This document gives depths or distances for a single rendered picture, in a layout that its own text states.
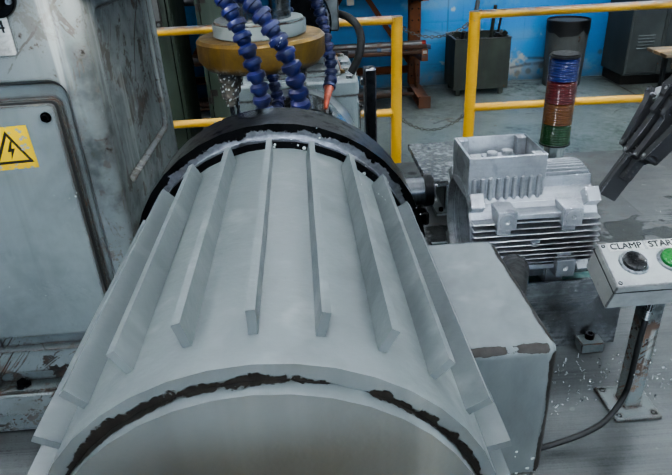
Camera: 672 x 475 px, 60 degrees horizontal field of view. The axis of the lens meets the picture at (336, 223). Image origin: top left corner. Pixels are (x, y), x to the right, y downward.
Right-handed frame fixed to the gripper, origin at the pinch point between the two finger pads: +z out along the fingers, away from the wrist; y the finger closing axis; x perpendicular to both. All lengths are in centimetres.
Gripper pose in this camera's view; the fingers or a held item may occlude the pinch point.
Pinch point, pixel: (619, 176)
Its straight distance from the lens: 99.2
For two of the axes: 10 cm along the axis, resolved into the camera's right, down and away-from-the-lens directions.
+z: -4.6, 8.1, 3.7
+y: 0.7, 4.5, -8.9
